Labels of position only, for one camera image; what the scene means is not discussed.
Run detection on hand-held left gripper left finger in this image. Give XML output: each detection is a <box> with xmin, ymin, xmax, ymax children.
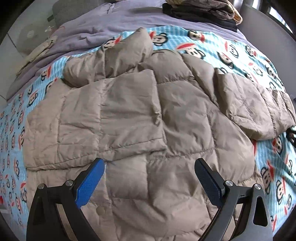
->
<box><xmin>26</xmin><ymin>158</ymin><xmax>106</xmax><ymax>241</ymax></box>

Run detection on beige quilted down jacket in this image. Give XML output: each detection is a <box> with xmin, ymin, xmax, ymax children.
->
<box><xmin>23</xmin><ymin>27</ymin><xmax>296</xmax><ymax>241</ymax></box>

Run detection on purple duvet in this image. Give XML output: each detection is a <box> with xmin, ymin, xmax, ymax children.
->
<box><xmin>7</xmin><ymin>0</ymin><xmax>245</xmax><ymax>100</ymax></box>

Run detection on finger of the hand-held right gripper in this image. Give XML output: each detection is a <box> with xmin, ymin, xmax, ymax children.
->
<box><xmin>286</xmin><ymin>128</ymin><xmax>296</xmax><ymax>144</ymax></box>

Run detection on blue monkey printed blanket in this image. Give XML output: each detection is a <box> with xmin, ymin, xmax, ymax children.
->
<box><xmin>0</xmin><ymin>24</ymin><xmax>296</xmax><ymax>239</ymax></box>

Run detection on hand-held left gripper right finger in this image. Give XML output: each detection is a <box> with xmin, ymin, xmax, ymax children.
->
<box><xmin>194</xmin><ymin>158</ymin><xmax>273</xmax><ymax>241</ymax></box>

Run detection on grey pillow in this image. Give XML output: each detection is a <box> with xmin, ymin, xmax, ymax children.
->
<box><xmin>52</xmin><ymin>0</ymin><xmax>111</xmax><ymax>21</ymax></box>

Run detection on brown patterned cloth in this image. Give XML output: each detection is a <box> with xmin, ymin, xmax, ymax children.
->
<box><xmin>165</xmin><ymin>0</ymin><xmax>243</xmax><ymax>25</ymax></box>

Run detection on black folded clothes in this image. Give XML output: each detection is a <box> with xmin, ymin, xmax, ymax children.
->
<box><xmin>162</xmin><ymin>3</ymin><xmax>238</xmax><ymax>32</ymax></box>

